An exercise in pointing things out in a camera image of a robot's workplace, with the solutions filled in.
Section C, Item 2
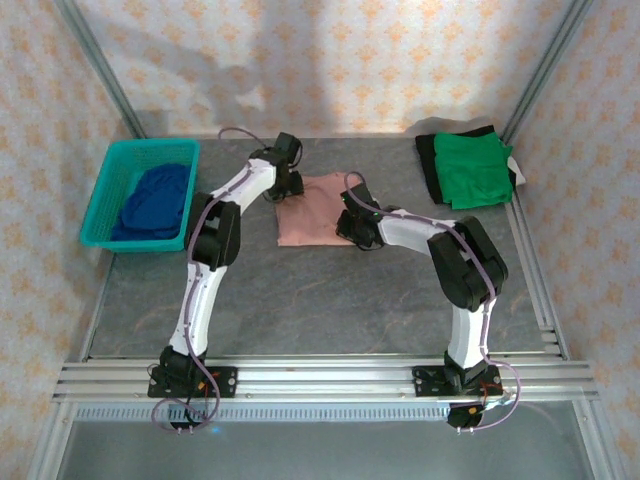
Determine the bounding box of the pink printed t-shirt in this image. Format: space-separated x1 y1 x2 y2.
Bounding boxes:
273 172 371 249

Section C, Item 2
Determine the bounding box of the blue t-shirt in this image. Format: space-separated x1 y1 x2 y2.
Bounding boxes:
109 162 194 242

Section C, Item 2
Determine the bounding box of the white folded t-shirt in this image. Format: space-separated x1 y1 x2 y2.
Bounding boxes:
506 154 529 187

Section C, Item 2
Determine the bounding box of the teal plastic basket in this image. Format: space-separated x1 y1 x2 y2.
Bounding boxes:
79 138 201 254

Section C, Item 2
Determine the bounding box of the aluminium table rear rail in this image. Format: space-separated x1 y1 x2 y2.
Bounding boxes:
197 131 419 141

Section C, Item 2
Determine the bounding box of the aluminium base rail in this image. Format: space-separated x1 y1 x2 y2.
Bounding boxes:
52 354 599 404

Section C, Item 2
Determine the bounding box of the grey slotted cable duct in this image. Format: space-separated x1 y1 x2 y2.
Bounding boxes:
74 403 451 422

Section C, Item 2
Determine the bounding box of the orange red wire bundle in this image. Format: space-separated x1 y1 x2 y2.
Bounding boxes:
195 372 221 397
477 379 506 407

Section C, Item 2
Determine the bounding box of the black cable connector block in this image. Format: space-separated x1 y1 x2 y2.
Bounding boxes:
169 403 199 434
446 405 485 433

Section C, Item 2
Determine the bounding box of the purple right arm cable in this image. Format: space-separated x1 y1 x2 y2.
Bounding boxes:
343 172 524 433

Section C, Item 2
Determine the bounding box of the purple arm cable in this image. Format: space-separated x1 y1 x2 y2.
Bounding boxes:
151 127 279 435
343 172 524 433

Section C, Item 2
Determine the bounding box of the aluminium frame post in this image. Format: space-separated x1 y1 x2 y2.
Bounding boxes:
499 0 596 144
52 0 149 140

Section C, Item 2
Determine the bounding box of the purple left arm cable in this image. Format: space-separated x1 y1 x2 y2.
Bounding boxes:
151 127 279 435

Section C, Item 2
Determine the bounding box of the aluminium frame leg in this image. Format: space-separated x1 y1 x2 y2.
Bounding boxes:
572 399 626 480
27 402 76 480

